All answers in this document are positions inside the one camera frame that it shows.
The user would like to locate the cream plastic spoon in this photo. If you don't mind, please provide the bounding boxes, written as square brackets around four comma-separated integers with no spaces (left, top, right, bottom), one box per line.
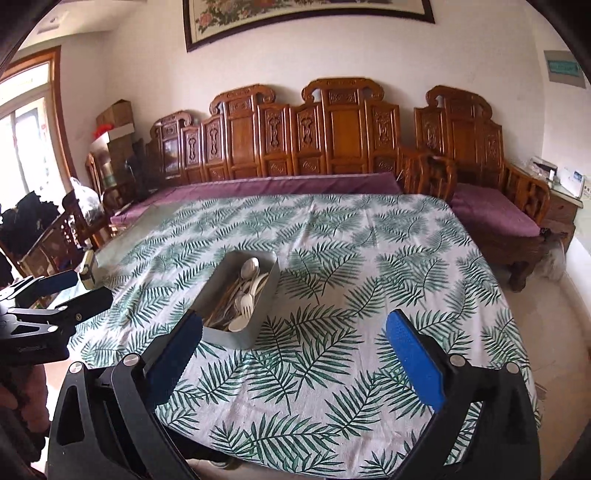
[246,273,269,300]
[228,305,252,333]

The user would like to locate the cream plastic fork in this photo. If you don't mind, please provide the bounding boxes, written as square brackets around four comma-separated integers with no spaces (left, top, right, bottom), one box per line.
[239,293,254,319]

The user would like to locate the large steel spoon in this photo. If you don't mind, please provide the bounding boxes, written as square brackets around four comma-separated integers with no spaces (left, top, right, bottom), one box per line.
[239,257,259,283]

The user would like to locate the person left hand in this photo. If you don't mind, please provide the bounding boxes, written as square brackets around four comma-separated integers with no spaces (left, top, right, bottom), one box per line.
[1,365,51,464]

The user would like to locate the dark wooden chair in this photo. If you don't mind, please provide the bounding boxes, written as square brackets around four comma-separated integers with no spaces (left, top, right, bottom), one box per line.
[17,191,109,277]

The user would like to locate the grey metal utensil tray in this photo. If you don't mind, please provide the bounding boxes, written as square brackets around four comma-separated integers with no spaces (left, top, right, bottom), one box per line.
[190,250,280,350]

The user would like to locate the palm leaf tablecloth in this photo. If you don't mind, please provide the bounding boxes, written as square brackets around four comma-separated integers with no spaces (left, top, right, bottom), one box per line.
[69,195,532,479]

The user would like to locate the purple armchair cushion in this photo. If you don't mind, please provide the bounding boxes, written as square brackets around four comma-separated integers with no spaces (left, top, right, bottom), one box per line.
[450,183,541,238]

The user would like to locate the purple sofa cushion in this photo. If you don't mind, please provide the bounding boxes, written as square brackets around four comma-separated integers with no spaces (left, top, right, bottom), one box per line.
[110,172,403,228]

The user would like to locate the wooden side table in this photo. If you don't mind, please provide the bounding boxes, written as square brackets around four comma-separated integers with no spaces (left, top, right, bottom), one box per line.
[541,186,583,251]

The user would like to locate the stacked cardboard boxes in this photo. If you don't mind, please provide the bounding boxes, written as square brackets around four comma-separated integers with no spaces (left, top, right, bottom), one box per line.
[90,99,135,162]

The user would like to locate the carved wooden armchair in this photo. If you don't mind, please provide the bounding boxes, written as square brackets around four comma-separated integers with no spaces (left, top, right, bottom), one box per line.
[414,85,551,292]

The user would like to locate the long carved wooden sofa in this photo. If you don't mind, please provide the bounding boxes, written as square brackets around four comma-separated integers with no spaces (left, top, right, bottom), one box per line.
[145,77,459,195]

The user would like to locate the framed floral painting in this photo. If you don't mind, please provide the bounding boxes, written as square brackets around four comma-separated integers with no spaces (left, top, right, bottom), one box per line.
[182,0,435,52]

